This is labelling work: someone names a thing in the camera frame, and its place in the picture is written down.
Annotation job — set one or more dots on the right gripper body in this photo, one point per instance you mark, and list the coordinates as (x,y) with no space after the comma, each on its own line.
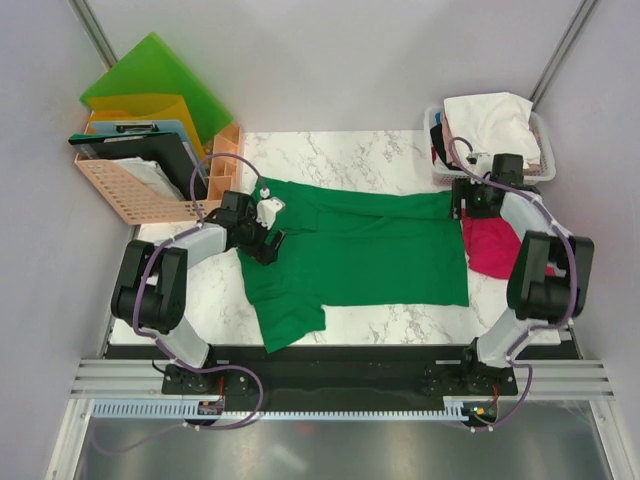
(475,199)

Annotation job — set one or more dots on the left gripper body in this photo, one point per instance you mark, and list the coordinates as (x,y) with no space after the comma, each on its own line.
(253,238)

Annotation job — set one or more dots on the green t shirt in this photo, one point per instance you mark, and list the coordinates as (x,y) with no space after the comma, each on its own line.
(348,249)

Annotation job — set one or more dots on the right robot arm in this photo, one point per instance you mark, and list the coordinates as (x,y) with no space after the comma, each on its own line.
(550,277)

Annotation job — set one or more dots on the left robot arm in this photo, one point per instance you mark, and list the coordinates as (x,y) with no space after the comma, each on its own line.
(151,287)

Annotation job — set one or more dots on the red t shirt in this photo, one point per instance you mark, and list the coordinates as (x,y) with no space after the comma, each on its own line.
(491,246)

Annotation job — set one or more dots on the white laundry basket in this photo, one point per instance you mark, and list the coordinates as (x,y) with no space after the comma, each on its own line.
(443,176)

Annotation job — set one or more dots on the pink t shirt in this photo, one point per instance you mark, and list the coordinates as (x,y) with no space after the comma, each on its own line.
(448,155)

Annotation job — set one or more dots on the black t shirt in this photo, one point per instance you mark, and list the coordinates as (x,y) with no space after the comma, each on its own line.
(437,143)

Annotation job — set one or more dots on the black binder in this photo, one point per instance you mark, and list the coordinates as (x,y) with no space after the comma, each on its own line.
(166,149)

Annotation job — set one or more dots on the yellow plastic folder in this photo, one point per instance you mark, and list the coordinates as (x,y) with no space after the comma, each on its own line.
(147,107)

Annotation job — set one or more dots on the blue clipboard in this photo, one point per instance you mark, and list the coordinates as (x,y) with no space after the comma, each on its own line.
(111,127)

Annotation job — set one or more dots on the green plastic folder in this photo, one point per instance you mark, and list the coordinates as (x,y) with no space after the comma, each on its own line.
(151,67)

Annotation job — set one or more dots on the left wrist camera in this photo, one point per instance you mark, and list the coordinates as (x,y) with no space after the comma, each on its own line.
(268,208)

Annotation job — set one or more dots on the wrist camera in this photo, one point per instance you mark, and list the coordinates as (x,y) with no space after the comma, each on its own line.
(479,161)
(268,208)

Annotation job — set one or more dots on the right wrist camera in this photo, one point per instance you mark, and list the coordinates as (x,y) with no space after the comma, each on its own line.
(479,161)

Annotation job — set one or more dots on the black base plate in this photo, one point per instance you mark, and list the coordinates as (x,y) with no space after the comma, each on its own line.
(330,371)

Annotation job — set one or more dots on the white cable duct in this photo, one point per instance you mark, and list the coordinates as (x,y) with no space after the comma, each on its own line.
(197,410)

